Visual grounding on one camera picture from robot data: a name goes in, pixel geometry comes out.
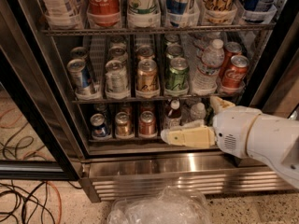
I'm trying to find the white silver can front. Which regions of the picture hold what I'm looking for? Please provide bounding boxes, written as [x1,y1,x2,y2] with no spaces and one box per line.
[105,60,128,93]

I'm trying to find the clear water bottle bottom shelf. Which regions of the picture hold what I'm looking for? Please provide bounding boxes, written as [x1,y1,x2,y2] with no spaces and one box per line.
[186,102,206,123]

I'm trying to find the orange cable on floor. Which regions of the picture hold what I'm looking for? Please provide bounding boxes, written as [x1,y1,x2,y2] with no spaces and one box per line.
[45,180,64,224]

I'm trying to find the red orange can bottom shelf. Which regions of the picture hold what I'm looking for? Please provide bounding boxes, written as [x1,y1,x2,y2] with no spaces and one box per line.
[139,111,156,135]

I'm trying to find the blue silver bottle top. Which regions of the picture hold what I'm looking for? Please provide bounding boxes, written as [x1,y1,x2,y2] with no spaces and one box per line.
[166,0,194,27]

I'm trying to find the stainless steel display fridge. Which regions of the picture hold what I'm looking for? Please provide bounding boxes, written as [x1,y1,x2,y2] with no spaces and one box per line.
[0,0,298,202]

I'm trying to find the blue silver can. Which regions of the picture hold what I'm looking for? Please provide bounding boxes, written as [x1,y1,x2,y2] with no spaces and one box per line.
[67,59,95,95]
[70,47,94,76]

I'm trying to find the white silver can rear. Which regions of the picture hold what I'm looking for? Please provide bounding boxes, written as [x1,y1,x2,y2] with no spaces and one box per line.
[109,35,127,49]

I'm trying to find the white silver can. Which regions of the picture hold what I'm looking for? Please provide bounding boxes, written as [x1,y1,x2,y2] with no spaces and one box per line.
[109,35,127,49]
[108,46,128,65]
[105,60,128,93]

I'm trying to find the clear water bottle middle shelf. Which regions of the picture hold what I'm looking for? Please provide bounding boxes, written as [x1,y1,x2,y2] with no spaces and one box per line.
[192,39,224,95]

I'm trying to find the red cola can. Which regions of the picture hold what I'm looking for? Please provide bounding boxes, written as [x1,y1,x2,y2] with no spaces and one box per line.
[219,42,242,78]
[221,55,249,89]

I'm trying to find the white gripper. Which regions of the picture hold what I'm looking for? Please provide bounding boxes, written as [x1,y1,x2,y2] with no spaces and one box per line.
[161,96,262,159]

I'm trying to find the white labelled bottle top left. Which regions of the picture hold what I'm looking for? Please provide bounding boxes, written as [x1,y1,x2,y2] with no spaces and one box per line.
[43,0,84,30]

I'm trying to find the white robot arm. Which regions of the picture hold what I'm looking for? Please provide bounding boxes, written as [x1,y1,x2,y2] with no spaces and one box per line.
[161,96,299,189]

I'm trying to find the green soda can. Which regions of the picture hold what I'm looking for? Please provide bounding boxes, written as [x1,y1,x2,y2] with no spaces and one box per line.
[164,34,180,46]
[165,44,184,66]
[165,57,189,91]

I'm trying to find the clear plastic bag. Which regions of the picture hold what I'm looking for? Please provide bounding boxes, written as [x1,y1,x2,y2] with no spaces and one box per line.
[107,187,212,224]

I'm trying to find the gold black bottle top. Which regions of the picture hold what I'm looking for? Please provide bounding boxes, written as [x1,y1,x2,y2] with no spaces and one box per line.
[202,0,236,24]

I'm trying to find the clear water bottle shelf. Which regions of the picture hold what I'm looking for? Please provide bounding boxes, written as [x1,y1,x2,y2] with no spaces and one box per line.
[192,39,224,95]
[186,102,206,123]

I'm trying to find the blue bottle top right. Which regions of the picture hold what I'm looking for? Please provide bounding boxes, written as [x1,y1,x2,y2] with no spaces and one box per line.
[239,0,276,23]

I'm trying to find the blue pepsi can bottom shelf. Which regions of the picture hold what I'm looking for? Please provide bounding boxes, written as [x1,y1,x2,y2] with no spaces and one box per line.
[90,113,110,138]

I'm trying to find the dark juice bottle white cap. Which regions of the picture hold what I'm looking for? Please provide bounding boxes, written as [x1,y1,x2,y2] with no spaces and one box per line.
[164,99,181,129]

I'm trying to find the gold soda can rear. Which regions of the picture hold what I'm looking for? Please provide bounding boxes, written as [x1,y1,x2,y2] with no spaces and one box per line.
[136,45,155,61]

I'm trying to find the gold soda can front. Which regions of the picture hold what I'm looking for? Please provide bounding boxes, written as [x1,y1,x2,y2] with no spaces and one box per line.
[137,59,158,92]

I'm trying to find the red cola can front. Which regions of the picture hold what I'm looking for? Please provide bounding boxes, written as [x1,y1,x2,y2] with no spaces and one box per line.
[221,55,249,89]

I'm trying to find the black cables on floor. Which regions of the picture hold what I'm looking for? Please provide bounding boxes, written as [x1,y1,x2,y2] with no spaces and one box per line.
[0,180,82,224]

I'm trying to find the blue silver can rear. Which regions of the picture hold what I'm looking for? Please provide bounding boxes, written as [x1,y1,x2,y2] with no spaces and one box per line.
[70,47,94,76]

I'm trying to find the blue silver can front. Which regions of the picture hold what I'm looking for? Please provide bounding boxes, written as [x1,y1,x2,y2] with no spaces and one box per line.
[67,59,95,95]

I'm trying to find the green soda can front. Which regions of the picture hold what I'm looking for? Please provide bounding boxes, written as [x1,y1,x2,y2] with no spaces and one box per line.
[165,57,189,91]

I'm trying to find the large coca-cola bottle top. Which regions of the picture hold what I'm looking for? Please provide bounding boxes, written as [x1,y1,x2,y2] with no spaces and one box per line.
[89,0,120,27]

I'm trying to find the gold soda can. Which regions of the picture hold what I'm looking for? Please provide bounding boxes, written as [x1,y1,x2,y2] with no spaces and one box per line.
[137,59,158,92]
[136,45,155,61]

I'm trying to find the white green bottle top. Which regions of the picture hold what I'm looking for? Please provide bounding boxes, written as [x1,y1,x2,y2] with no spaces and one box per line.
[128,0,157,27]

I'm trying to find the green soda can rear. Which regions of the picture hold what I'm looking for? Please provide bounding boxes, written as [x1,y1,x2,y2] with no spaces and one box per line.
[164,34,180,46]

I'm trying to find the red cola can rear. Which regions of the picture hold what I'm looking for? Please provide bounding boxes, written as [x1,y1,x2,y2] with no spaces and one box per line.
[219,42,242,78]

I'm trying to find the gold can bottom shelf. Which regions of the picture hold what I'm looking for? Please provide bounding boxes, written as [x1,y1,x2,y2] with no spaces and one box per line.
[115,112,132,136]

